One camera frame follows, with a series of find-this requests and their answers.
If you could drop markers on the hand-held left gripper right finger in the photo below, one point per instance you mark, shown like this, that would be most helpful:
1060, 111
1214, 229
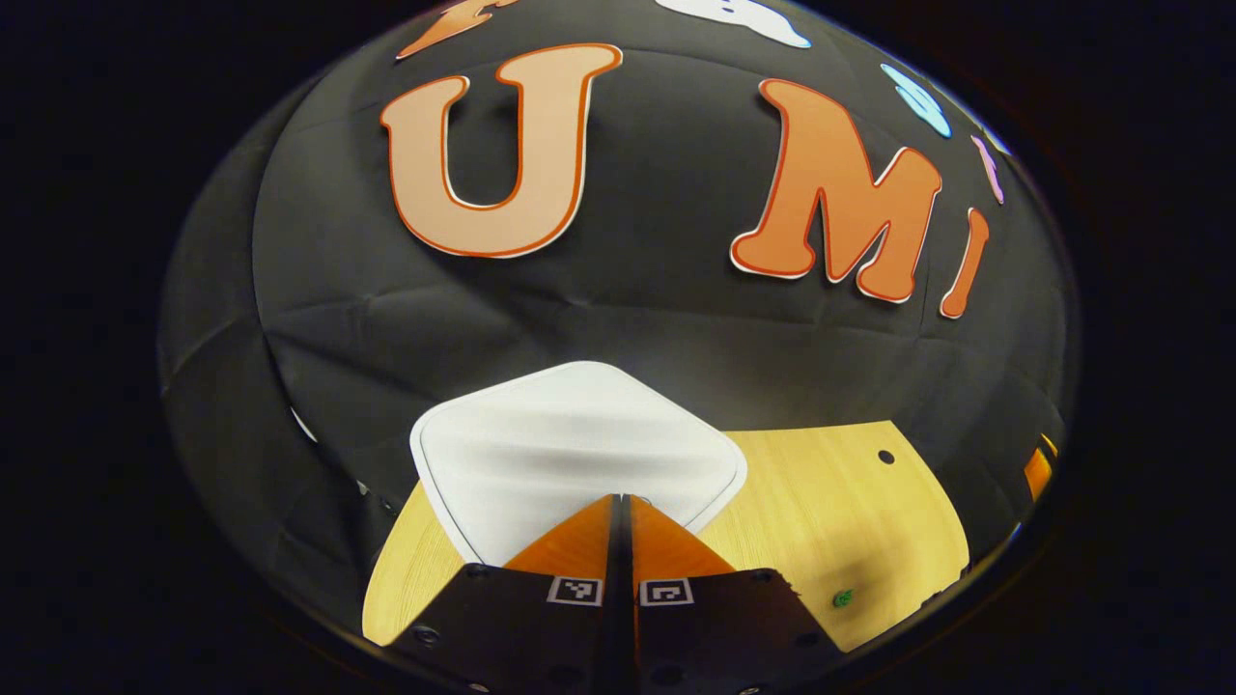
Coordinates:
715, 627

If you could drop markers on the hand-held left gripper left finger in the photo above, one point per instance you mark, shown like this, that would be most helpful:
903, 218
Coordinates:
521, 627

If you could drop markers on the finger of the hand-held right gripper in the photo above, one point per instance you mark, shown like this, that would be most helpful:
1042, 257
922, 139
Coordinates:
1037, 473

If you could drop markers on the green paper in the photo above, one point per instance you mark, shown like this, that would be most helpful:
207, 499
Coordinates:
843, 598

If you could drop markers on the white desktop garbage bin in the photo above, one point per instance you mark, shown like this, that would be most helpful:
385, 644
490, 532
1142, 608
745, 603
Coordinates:
579, 444

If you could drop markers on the wooden desktop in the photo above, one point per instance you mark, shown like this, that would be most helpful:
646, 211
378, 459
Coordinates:
850, 521

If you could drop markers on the black backdrop cloth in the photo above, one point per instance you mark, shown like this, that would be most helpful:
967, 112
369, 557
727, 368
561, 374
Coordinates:
628, 319

